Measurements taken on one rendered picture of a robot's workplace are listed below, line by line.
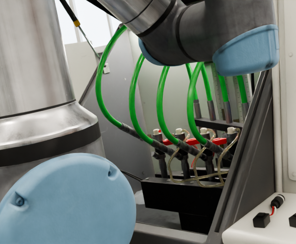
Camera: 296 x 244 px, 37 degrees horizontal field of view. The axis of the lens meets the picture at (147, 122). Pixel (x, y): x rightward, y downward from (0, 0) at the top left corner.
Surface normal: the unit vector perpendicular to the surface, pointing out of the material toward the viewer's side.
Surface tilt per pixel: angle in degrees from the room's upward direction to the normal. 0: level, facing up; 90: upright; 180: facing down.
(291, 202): 0
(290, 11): 76
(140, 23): 128
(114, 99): 90
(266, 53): 92
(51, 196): 98
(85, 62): 90
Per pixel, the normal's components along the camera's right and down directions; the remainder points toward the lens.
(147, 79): -0.66, 0.24
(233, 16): -0.30, 0.18
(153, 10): 0.25, 0.38
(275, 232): -0.18, -0.97
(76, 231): 0.53, 0.17
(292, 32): -0.69, 0.00
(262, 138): 0.73, -0.03
